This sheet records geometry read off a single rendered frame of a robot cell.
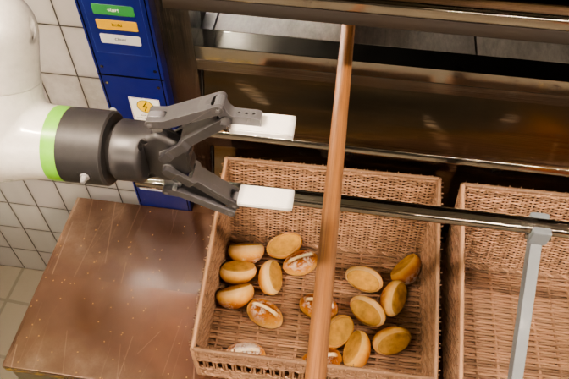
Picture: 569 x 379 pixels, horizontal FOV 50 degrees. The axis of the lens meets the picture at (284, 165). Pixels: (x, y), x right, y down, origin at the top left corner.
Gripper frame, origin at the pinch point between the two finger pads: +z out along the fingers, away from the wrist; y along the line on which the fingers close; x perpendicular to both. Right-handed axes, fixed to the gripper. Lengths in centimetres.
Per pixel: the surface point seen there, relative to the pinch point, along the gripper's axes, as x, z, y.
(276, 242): -41, -8, 84
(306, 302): -25, 2, 85
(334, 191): -17.9, 6.2, 27.8
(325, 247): -6.7, 5.7, 27.9
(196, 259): -37, -29, 91
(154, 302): -23, -37, 91
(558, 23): -40, 39, 6
